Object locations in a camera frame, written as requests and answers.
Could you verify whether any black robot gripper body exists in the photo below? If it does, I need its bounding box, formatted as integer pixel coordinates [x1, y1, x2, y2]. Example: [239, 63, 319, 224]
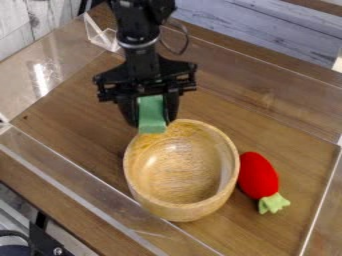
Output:
[93, 46, 198, 103]

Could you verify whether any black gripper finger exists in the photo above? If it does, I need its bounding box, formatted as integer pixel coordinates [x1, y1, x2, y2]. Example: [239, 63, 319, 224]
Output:
[164, 91, 179, 123]
[117, 97, 139, 127]

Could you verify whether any green rectangular block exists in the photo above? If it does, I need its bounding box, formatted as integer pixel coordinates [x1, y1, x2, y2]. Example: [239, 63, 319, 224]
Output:
[137, 95, 167, 134]

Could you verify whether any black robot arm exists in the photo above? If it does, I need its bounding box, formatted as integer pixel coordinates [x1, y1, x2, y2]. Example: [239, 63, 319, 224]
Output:
[93, 0, 196, 134]

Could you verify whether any brown wooden bowl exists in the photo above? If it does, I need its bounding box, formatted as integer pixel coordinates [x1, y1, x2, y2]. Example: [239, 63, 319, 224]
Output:
[123, 119, 240, 222]

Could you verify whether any red plush strawberry toy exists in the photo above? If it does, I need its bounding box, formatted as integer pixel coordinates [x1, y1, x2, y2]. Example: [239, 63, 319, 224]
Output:
[238, 152, 290, 214]

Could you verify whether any clear acrylic tray wall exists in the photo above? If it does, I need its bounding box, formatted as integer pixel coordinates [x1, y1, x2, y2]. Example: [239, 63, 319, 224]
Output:
[0, 13, 342, 256]

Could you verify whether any black table mount bracket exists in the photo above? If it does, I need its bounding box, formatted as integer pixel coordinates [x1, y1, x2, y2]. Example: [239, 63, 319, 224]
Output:
[0, 211, 76, 256]

